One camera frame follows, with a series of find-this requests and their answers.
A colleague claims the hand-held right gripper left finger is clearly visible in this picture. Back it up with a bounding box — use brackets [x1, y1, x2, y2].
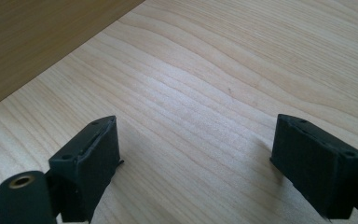
[48, 115, 125, 224]

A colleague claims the wooden tea box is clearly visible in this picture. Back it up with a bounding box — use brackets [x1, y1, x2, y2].
[0, 0, 146, 113]

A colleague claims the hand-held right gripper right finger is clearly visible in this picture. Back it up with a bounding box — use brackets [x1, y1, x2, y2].
[269, 113, 358, 220]

